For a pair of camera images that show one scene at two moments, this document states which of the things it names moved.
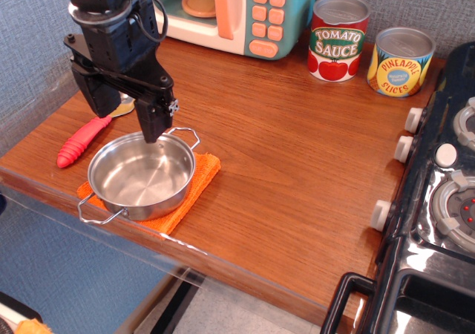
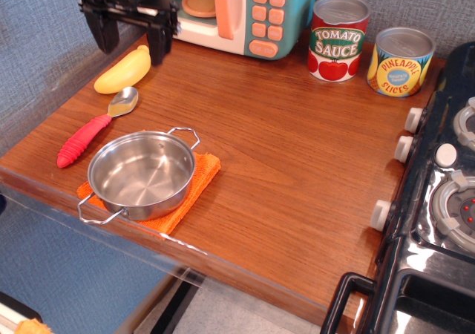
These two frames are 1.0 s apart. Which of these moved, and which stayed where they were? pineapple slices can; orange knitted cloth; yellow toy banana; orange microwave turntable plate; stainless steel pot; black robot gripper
Moved: black robot gripper; yellow toy banana
Stayed: orange microwave turntable plate; stainless steel pot; orange knitted cloth; pineapple slices can
